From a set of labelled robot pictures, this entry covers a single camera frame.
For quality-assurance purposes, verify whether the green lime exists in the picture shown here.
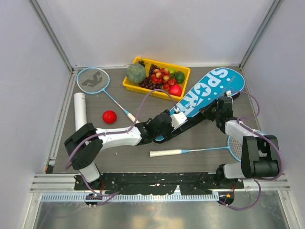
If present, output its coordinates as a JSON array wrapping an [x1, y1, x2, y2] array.
[[175, 72, 185, 84]]

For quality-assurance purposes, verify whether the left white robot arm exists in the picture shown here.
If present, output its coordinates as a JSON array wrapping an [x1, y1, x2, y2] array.
[[64, 112, 185, 190]]

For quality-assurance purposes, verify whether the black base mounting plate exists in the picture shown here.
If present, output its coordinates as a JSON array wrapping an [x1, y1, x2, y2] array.
[[89, 172, 244, 196]]

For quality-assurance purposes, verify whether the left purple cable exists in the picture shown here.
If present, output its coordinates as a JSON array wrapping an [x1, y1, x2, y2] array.
[[64, 88, 178, 207]]

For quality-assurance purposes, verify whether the red tomato ball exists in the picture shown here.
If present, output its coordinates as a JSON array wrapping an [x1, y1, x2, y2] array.
[[102, 110, 117, 125]]

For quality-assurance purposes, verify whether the white slotted cable duct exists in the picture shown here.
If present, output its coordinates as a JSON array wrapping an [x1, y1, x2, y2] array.
[[41, 192, 219, 202]]

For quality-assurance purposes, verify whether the blue racket cover bag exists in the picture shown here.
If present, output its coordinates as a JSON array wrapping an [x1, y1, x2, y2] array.
[[154, 67, 245, 144]]

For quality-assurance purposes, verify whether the red cherry bunch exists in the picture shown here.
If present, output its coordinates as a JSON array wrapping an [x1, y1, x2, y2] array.
[[154, 68, 176, 91]]

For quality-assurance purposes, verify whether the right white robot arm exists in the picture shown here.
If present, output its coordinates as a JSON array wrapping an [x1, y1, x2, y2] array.
[[200, 96, 283, 188]]

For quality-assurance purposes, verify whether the white shuttlecock tube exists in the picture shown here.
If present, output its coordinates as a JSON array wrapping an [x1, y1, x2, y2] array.
[[73, 93, 87, 131]]

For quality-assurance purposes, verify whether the aluminium frame post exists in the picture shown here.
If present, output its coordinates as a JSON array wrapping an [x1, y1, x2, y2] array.
[[29, 0, 75, 72], [239, 0, 283, 71]]

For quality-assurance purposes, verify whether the green melon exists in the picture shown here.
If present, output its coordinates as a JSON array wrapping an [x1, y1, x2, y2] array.
[[126, 63, 146, 84]]

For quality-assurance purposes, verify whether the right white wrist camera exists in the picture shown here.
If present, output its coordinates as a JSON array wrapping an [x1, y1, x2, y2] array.
[[226, 91, 232, 97]]

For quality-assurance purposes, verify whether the dark purple grape bunch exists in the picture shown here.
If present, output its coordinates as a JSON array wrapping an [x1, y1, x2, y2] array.
[[138, 60, 163, 90]]

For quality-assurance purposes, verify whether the blue racket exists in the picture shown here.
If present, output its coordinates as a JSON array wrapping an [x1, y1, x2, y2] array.
[[76, 67, 139, 123], [149, 130, 269, 163]]

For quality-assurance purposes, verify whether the aluminium frame post right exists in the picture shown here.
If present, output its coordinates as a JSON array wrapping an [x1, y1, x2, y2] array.
[[239, 0, 283, 71]]

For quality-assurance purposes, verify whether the aluminium frame post left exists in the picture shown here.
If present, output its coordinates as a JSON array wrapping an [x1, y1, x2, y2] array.
[[29, 0, 75, 72]]

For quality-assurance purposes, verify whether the red apple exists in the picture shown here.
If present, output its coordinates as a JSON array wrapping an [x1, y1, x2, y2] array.
[[168, 84, 182, 97]]

